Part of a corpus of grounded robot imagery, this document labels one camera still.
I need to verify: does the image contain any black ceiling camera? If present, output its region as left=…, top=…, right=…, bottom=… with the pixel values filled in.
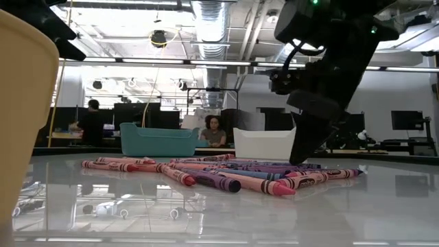
left=149, top=30, right=169, bottom=49

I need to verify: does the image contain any dark grey panel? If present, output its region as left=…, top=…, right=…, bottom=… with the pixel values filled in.
left=221, top=108, right=267, bottom=133

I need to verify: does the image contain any silver ventilation duct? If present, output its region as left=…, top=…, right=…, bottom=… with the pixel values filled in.
left=189, top=0, right=231, bottom=108

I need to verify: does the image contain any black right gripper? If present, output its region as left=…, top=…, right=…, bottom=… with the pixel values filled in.
left=287, top=20, right=375, bottom=165

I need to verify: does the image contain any white plastic bin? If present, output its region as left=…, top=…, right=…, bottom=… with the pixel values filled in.
left=233, top=126, right=298, bottom=161

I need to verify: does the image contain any thin yellow hanging cable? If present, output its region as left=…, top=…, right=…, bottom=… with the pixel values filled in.
left=140, top=29, right=181, bottom=128

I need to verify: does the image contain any pink crayon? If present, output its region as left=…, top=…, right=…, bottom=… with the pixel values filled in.
left=276, top=171, right=330, bottom=190
left=284, top=168, right=364, bottom=179
left=81, top=160, right=140, bottom=173
left=95, top=156, right=157, bottom=165
left=156, top=163, right=197, bottom=187
left=212, top=170, right=296, bottom=197

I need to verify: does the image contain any purple crayon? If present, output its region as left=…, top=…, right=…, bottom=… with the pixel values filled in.
left=224, top=164, right=292, bottom=174
left=250, top=160, right=322, bottom=169
left=181, top=168, right=242, bottom=193

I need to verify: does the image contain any person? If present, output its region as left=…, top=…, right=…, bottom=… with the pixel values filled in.
left=75, top=99, right=106, bottom=148
left=200, top=115, right=228, bottom=148

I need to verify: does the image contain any teal plastic bin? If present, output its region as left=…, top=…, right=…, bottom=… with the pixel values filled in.
left=119, top=122, right=201, bottom=158

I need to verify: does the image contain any wooden shelf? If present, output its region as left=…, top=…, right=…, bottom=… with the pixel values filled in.
left=46, top=134, right=121, bottom=142

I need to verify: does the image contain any yellow plastic bin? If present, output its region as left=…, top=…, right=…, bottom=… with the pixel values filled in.
left=0, top=8, right=61, bottom=247

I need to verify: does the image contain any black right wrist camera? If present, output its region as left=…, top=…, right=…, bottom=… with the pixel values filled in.
left=269, top=68, right=303, bottom=96

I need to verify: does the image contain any long ceiling light bar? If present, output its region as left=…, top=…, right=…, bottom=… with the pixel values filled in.
left=58, top=56, right=439, bottom=73

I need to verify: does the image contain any black computer monitor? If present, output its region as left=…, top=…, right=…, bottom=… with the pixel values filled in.
left=346, top=113, right=366, bottom=142
left=390, top=110, right=425, bottom=132

